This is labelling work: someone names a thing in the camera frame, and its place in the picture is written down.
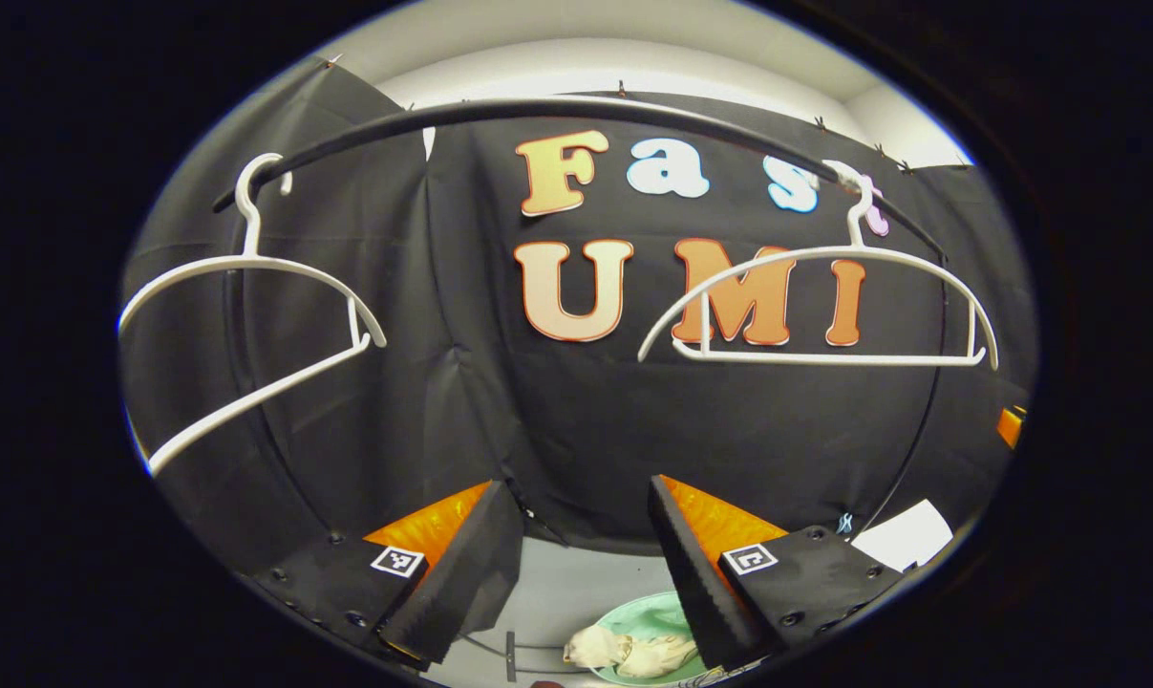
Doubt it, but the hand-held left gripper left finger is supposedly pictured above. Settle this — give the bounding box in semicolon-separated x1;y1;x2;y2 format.
251;478;524;670

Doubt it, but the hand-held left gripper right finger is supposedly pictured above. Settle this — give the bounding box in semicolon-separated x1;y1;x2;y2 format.
648;473;907;672

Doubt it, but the green laundry hamper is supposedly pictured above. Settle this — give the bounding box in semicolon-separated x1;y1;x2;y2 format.
590;591;730;687

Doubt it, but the cream shirt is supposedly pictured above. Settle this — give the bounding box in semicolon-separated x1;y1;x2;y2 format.
564;624;699;679

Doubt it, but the white plastic hanger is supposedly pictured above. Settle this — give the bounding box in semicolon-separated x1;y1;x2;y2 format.
638;160;1000;372
117;153;388;477

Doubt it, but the black clothes rack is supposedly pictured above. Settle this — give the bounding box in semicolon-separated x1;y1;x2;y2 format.
211;96;950;681

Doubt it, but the white paper sheet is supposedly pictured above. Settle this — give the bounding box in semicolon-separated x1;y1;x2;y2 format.
851;499;954;572

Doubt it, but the black backdrop cloth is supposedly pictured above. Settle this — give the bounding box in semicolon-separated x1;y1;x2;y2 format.
117;57;1040;574

